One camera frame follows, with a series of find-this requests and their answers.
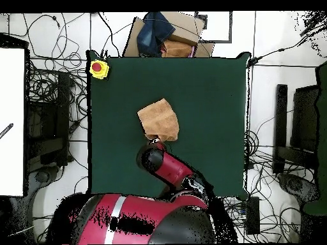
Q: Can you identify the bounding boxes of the tan terry towel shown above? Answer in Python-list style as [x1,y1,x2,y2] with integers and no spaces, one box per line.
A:
[137,98,179,142]

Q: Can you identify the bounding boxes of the dark green table cloth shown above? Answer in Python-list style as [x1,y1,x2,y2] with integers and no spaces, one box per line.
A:
[86,50,252,201]

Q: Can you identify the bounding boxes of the tan towel in box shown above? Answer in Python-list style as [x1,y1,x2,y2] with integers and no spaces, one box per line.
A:
[161,39,194,58]

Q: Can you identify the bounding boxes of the yellow emergency stop button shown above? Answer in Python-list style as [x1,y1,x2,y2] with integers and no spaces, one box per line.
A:
[89,59,110,80]

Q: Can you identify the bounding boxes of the black equipment rack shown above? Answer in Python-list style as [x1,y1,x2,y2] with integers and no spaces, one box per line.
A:
[25,71,71,172]

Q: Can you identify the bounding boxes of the blue denim jeans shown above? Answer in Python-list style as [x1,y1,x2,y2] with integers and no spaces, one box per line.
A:
[136,11,176,57]

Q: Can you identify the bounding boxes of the black power strip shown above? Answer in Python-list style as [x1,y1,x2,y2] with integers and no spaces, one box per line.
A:
[245,196,261,235]

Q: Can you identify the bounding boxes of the brown cardboard box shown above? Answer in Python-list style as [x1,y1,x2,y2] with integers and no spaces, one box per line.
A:
[122,11,215,58]

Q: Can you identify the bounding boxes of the long black floor bar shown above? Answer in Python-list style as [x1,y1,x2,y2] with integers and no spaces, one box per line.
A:
[272,84,288,175]

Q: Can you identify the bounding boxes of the grey stand base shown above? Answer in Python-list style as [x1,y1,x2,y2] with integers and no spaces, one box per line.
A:
[277,172,320,205]
[26,165,61,197]

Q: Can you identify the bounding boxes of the black panel stand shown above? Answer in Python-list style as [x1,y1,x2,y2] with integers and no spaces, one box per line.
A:
[291,85,320,154]

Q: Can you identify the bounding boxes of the green cloth on stand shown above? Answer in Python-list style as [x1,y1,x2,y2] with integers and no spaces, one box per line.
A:
[302,60,327,216]

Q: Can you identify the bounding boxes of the black rectangular floor frame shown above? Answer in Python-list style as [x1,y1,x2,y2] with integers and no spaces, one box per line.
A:
[195,11,233,43]

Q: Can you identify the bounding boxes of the black cable with connector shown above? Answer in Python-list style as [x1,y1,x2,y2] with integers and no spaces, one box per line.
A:
[247,25,327,68]

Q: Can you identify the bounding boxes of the thin black looped cable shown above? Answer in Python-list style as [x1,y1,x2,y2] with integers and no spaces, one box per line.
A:
[22,13,62,59]

